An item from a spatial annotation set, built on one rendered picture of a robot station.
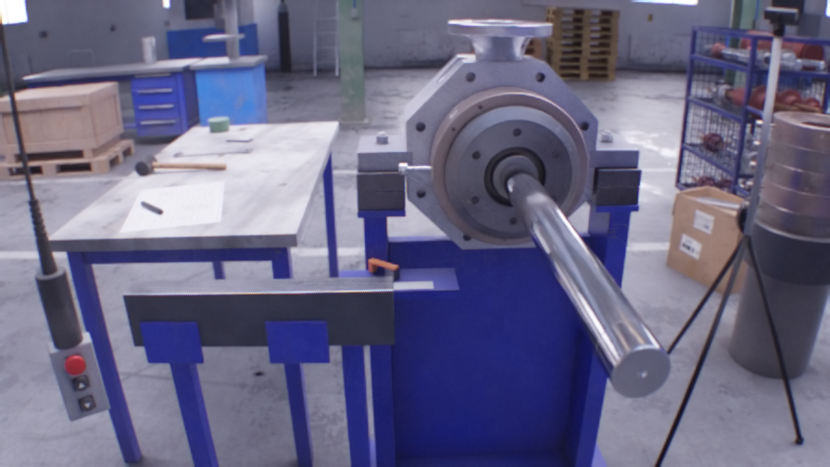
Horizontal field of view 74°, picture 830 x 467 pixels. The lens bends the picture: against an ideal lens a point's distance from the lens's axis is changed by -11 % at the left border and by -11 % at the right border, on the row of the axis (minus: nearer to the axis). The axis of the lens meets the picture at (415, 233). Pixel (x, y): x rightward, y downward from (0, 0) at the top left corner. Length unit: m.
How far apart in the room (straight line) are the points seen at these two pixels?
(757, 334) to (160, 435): 2.43
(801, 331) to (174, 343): 2.35
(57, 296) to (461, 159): 0.86
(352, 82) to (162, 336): 6.09
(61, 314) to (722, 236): 3.10
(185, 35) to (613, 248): 11.01
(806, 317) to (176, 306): 2.34
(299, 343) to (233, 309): 0.17
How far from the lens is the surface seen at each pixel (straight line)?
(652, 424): 2.45
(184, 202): 2.06
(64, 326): 0.96
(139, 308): 1.48
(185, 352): 1.49
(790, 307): 2.75
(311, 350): 1.42
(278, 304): 1.38
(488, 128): 1.36
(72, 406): 1.03
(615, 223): 1.68
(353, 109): 7.40
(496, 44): 1.52
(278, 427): 2.37
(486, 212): 1.41
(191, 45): 12.16
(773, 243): 2.62
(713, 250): 3.52
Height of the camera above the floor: 1.48
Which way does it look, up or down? 22 degrees down
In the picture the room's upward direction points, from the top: 1 degrees counter-clockwise
